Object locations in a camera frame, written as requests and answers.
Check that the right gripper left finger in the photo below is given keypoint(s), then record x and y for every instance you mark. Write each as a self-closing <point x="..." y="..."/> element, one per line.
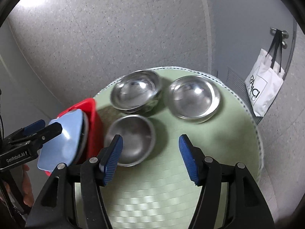
<point x="55" y="205"/>

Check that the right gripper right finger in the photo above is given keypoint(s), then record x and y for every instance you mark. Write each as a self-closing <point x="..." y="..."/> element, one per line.
<point x="245" y="207"/>

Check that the light blue square plate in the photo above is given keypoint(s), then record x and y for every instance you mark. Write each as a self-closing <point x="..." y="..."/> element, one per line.
<point x="63" y="148"/>

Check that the large steel mixing bowl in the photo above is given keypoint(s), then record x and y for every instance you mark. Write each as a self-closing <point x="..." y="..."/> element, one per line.
<point x="82" y="139"/>

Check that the small steel bowl front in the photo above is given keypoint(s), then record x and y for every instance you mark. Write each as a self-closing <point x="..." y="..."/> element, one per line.
<point x="139" y="138"/>

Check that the person's left hand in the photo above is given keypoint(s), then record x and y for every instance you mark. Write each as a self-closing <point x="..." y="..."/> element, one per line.
<point x="21" y="173"/>

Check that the red plastic square basin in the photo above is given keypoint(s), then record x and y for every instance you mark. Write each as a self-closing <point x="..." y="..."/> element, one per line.
<point x="95" y="135"/>

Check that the round table green tablecloth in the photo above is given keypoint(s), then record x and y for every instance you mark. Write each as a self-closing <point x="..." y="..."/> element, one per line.
<point x="158" y="192"/>

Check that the white tote bag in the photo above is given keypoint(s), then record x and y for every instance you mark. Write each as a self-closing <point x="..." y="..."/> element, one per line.
<point x="266" y="77"/>

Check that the grey door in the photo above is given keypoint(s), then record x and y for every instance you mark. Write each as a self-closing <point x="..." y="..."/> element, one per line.
<point x="241" y="28"/>

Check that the metal door handle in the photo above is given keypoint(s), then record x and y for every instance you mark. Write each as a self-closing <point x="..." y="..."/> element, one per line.
<point x="284" y="34"/>

